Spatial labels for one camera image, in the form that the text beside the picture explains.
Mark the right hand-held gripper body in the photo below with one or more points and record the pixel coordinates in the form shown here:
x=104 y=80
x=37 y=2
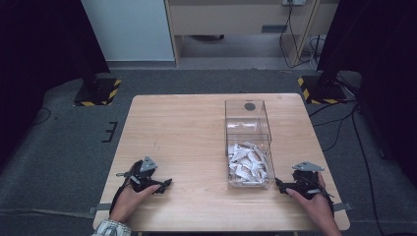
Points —
x=306 y=183

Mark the light wooden cabinet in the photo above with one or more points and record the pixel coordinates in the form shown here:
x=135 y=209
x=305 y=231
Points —
x=236 y=19

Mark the person's right hand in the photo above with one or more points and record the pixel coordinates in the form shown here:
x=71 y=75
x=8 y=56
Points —
x=314 y=208

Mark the pile of white packets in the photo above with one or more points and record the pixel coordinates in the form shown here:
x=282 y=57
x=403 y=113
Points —
x=247 y=164

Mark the white panel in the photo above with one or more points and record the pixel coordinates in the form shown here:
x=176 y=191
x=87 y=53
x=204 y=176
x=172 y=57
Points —
x=128 y=29

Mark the black curtain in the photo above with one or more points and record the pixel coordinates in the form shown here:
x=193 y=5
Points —
x=39 y=49
x=380 y=59

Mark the clear plastic drawer box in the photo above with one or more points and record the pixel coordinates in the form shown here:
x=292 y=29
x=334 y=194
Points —
x=249 y=144

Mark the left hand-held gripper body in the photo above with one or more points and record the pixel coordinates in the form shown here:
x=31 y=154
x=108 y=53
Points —
x=144 y=175

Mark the person's left hand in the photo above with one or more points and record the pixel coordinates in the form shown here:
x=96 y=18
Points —
x=129 y=201

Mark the striped black stand base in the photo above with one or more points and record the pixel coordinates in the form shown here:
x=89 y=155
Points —
x=323 y=93
x=98 y=93

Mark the white power strip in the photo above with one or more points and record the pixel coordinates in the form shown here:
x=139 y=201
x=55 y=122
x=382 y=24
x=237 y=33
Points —
x=294 y=2

